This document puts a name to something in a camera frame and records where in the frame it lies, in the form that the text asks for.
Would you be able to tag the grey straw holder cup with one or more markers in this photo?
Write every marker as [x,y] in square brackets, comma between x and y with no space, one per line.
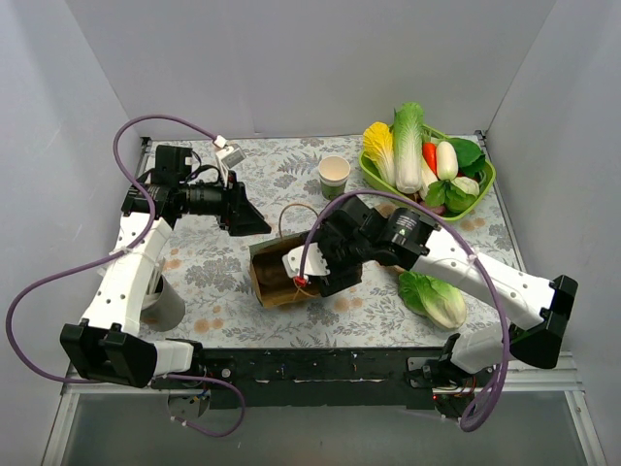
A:
[163,309]

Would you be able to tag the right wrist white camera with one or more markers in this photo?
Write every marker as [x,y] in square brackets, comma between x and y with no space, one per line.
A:
[315,264]

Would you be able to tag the wrist white camera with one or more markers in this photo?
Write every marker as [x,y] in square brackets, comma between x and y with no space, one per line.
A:
[227,158]
[315,264]

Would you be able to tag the small white bok choy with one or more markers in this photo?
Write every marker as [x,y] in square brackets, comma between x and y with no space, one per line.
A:
[467,185]

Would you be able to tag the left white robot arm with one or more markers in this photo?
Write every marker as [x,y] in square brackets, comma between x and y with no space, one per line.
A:
[105,345]

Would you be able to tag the floral patterned table mat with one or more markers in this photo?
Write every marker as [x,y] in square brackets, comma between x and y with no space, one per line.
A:
[210,269]

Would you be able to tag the white radish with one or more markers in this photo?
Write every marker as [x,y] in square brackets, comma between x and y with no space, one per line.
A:
[447,162]

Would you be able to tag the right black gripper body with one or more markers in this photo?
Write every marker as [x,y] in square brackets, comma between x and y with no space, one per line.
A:
[337,262]

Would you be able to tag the green lettuce on mat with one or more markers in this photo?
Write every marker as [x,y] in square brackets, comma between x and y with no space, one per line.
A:
[440,302]

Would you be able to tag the green brown paper bag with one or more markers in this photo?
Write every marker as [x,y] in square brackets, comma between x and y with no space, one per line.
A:
[269,279]

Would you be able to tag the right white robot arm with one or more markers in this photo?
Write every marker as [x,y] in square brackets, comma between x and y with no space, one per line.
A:
[534,311]

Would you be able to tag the red orange pepper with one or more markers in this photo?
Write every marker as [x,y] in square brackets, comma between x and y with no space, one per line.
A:
[429,151]

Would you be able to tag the tall green napa cabbage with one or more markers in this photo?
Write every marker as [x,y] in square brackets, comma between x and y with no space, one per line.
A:
[407,130]

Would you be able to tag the dark green leafy vegetable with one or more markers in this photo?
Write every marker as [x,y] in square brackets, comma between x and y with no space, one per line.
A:
[443,194]

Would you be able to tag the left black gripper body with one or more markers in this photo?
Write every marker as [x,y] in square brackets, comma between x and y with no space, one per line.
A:
[232,208]

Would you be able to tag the yellow cabbage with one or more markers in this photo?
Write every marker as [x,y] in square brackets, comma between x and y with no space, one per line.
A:
[378,146]

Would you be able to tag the aluminium frame rail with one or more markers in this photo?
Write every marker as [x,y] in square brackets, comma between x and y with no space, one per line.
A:
[520,378]

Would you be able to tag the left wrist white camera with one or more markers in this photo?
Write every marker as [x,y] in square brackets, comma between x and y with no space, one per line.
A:
[227,158]

